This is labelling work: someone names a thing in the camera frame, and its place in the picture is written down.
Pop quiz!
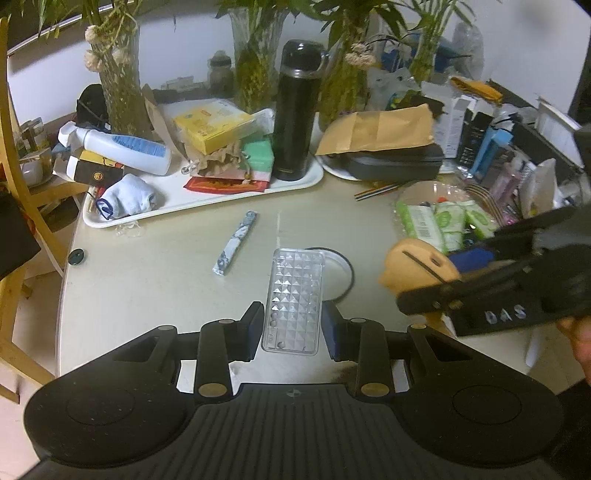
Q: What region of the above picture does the black thermos bottle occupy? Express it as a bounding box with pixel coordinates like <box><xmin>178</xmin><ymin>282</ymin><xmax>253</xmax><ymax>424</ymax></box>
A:
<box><xmin>272</xmin><ymin>39</ymin><xmax>329</xmax><ymax>181</ymax></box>

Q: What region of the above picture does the green tissue pack middle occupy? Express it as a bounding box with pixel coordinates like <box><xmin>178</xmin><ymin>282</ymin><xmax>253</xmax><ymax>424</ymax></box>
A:
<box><xmin>435</xmin><ymin>202</ymin><xmax>466</xmax><ymax>252</ymax></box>

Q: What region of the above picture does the green tissue pack left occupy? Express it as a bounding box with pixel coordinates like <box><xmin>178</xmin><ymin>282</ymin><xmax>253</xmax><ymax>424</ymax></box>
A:
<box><xmin>396</xmin><ymin>201</ymin><xmax>447</xmax><ymax>253</ymax></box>

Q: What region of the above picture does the glass vase right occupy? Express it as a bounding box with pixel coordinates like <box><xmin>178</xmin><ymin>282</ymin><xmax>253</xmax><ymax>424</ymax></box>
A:
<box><xmin>314</xmin><ymin>1</ymin><xmax>374</xmax><ymax>131</ymax></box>

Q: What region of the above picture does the green tissue pack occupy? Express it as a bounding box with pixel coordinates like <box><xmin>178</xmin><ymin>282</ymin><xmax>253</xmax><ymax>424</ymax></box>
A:
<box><xmin>463</xmin><ymin>201</ymin><xmax>498</xmax><ymax>240</ymax></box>
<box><xmin>435</xmin><ymin>202</ymin><xmax>466</xmax><ymax>252</ymax></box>
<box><xmin>396</xmin><ymin>201</ymin><xmax>447</xmax><ymax>253</ymax></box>

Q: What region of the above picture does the yellow cardboard box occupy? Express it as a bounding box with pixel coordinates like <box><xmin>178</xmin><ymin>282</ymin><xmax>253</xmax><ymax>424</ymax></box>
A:
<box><xmin>173</xmin><ymin>99</ymin><xmax>259</xmax><ymax>154</ymax></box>

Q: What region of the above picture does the grey patterned stick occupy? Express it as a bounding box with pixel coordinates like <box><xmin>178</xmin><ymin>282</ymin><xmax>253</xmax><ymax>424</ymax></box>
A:
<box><xmin>212</xmin><ymin>210</ymin><xmax>259</xmax><ymax>276</ymax></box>

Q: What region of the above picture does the glass vase left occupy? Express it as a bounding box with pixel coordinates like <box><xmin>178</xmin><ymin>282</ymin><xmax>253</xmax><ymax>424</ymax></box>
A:
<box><xmin>82</xmin><ymin>1</ymin><xmax>151</xmax><ymax>138</ymax></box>

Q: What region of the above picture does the glass vase middle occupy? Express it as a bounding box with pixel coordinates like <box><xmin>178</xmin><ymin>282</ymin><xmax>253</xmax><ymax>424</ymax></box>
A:
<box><xmin>218</xmin><ymin>1</ymin><xmax>288</xmax><ymax>113</ymax></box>

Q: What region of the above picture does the glass vase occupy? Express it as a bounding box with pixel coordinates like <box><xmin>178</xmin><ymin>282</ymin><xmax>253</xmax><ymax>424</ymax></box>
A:
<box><xmin>218</xmin><ymin>1</ymin><xmax>288</xmax><ymax>113</ymax></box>
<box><xmin>82</xmin><ymin>1</ymin><xmax>151</xmax><ymax>138</ymax></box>
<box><xmin>314</xmin><ymin>1</ymin><xmax>374</xmax><ymax>131</ymax></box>

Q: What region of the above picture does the green box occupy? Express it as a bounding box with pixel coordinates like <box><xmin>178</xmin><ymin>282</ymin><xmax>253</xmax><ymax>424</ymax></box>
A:
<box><xmin>242</xmin><ymin>135</ymin><xmax>274</xmax><ymax>182</ymax></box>

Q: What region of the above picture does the blue carton box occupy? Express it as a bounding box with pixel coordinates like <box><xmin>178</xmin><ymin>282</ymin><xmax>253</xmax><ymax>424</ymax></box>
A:
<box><xmin>469</xmin><ymin>127</ymin><xmax>513</xmax><ymax>182</ymax></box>

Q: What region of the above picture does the small black round cap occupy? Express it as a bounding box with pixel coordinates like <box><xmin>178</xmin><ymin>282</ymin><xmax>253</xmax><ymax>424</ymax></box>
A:
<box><xmin>67</xmin><ymin>248</ymin><xmax>86</xmax><ymax>266</ymax></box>

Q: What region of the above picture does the black hat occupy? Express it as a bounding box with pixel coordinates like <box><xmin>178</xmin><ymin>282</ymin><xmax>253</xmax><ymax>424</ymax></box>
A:
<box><xmin>76</xmin><ymin>84</ymin><xmax>111</xmax><ymax>133</ymax></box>

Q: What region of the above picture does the clear plastic phone case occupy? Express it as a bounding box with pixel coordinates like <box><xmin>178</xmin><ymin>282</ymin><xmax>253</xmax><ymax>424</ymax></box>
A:
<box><xmin>262</xmin><ymin>248</ymin><xmax>325</xmax><ymax>356</ymax></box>

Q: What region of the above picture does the chopsticks pair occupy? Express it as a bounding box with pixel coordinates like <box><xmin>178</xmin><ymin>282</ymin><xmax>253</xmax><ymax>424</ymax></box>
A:
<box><xmin>353</xmin><ymin>183</ymin><xmax>405</xmax><ymax>201</ymax></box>

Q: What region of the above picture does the wicker basket with tissues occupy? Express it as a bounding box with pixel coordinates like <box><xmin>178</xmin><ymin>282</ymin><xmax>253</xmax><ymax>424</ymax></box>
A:
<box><xmin>393</xmin><ymin>181</ymin><xmax>505</xmax><ymax>254</ymax></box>

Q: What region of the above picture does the black cloth on chair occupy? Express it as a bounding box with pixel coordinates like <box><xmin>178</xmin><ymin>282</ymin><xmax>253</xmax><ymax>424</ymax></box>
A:
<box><xmin>0</xmin><ymin>191</ymin><xmax>41</xmax><ymax>280</ymax></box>

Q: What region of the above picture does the green tissue pack right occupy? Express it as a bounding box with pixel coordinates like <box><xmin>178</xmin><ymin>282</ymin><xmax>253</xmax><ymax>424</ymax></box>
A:
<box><xmin>463</xmin><ymin>201</ymin><xmax>498</xmax><ymax>240</ymax></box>

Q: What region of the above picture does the black yellow tube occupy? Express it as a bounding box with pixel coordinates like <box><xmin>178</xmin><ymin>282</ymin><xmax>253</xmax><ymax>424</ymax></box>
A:
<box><xmin>53</xmin><ymin>150</ymin><xmax>125</xmax><ymax>188</ymax></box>

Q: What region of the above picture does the white rolled sock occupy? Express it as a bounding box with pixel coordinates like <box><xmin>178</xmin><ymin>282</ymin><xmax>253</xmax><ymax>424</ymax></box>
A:
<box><xmin>95</xmin><ymin>174</ymin><xmax>157</xmax><ymax>220</ymax></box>

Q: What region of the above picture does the black zip case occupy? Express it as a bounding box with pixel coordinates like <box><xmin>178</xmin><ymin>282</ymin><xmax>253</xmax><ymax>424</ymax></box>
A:
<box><xmin>328</xmin><ymin>143</ymin><xmax>445</xmax><ymax>183</ymax></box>

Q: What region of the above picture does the brown paper envelope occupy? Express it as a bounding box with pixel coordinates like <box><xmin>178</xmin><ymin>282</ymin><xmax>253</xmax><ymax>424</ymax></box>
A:
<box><xmin>315</xmin><ymin>104</ymin><xmax>433</xmax><ymax>155</ymax></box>

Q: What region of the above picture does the red packet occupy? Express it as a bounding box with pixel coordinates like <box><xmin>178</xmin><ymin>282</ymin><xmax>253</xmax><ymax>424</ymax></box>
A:
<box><xmin>183</xmin><ymin>177</ymin><xmax>269</xmax><ymax>195</ymax></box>

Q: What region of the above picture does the white plastic tray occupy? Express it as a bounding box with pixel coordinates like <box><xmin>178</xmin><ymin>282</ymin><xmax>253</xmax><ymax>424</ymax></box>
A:
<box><xmin>81</xmin><ymin>155</ymin><xmax>324</xmax><ymax>229</ymax></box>

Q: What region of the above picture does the wooden chair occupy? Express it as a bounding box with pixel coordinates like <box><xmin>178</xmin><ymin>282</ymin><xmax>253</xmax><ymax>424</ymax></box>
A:
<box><xmin>1</xmin><ymin>18</ymin><xmax>86</xmax><ymax>385</ymax></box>

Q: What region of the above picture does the crumpled brown paper bag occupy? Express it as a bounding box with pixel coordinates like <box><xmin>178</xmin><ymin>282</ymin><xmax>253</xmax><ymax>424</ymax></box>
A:
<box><xmin>181</xmin><ymin>140</ymin><xmax>252</xmax><ymax>181</ymax></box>

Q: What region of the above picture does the orange cartoon figure case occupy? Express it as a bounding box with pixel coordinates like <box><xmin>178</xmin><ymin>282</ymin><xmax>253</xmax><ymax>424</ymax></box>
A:
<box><xmin>378</xmin><ymin>238</ymin><xmax>463</xmax><ymax>328</ymax></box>

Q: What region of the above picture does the white blue lotion bottle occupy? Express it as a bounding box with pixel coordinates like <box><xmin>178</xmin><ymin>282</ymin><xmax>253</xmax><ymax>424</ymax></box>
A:
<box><xmin>58</xmin><ymin>121</ymin><xmax>171</xmax><ymax>176</ymax></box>

